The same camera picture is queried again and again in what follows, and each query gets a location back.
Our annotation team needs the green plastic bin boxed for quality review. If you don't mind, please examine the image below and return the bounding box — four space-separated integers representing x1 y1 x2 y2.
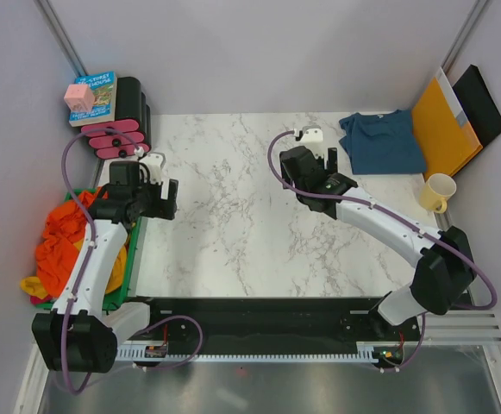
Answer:
34 195 140 313

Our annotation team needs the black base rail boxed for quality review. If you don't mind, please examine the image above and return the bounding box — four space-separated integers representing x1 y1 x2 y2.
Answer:
137 298 420 355

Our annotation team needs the purple cable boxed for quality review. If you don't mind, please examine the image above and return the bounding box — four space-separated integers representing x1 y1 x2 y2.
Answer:
53 126 204 396
267 129 498 374

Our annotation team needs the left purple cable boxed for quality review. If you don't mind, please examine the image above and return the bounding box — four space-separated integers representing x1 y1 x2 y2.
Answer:
53 126 204 396

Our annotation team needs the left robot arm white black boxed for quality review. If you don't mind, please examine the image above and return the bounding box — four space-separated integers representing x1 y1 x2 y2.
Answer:
32 153 178 373

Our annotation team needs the pink t shirt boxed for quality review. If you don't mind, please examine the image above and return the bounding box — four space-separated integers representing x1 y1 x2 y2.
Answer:
29 295 53 305

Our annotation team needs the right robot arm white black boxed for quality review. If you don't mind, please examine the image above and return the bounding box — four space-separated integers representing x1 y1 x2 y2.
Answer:
279 146 475 340

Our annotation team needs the white cable duct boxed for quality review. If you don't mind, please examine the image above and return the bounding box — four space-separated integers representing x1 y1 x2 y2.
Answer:
116 342 379 363

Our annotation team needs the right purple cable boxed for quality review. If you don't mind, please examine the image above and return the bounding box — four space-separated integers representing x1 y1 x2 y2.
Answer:
267 129 498 374

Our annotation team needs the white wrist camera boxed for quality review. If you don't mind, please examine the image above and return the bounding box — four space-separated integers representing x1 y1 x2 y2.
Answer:
295 126 324 158
139 152 166 185

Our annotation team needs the orange t shirt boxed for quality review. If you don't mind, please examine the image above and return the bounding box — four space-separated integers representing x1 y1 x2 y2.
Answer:
34 199 87 298

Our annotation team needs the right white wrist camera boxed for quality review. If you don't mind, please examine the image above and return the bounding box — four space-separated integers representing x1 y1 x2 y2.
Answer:
295 126 324 158

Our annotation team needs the blue paperback book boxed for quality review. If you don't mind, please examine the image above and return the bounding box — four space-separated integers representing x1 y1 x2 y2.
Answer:
69 72 117 127

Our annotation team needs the pink cube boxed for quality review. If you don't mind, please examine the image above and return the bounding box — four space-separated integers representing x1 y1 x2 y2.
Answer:
64 84 95 113

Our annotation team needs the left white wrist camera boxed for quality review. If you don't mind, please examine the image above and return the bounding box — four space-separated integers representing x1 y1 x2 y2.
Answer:
139 152 166 185

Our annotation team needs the yellow t shirt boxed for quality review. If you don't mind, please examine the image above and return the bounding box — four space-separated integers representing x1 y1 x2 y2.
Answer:
20 247 128 298

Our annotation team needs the orange folder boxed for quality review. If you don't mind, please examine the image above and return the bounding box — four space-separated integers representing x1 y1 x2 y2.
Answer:
411 69 483 179

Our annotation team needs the blue folded t shirt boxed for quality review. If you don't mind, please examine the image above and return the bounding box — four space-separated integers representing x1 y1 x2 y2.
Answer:
339 110 427 175

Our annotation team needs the black flat box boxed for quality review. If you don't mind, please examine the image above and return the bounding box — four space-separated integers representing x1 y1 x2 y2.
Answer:
453 65 501 147

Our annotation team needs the yellow mug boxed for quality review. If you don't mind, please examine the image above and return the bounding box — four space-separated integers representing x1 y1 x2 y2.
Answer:
418 173 457 214

